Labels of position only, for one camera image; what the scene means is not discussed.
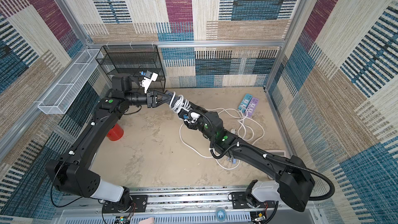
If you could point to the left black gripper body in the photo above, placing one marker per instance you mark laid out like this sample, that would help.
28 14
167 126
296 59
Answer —
150 96

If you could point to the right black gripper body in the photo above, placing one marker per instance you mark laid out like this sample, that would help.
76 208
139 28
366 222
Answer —
189 115

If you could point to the teal power strip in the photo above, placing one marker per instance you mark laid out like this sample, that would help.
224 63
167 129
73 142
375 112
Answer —
244 103

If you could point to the black power strip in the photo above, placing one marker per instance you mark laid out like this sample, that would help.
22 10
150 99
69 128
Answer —
179 103

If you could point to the purple power strip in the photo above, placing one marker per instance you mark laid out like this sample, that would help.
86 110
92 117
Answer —
252 106

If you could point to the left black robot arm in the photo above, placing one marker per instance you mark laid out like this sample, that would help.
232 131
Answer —
71 172

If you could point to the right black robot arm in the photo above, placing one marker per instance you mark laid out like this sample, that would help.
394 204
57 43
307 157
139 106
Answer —
294 179

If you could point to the red pen cup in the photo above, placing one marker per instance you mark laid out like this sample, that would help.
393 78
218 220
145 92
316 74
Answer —
115 133

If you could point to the pink white calculator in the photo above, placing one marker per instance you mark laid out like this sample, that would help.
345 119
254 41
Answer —
281 153

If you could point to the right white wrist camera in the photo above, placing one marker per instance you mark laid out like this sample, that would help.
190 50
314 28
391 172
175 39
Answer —
190 116

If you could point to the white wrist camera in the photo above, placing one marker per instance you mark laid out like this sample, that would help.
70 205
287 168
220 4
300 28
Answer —
190 116
148 78

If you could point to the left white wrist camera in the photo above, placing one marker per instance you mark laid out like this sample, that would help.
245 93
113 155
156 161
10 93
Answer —
148 78

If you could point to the black wire shelf rack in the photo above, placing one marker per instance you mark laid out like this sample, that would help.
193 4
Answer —
132 60

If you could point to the aluminium front rail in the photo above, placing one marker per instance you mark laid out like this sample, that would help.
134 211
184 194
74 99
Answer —
192 205

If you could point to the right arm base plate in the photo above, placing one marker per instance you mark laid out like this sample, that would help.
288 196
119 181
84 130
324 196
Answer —
239 201

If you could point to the white mesh wall basket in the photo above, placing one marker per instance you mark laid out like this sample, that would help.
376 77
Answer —
61 96

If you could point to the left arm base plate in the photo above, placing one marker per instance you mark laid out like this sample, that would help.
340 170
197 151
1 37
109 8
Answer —
136 203

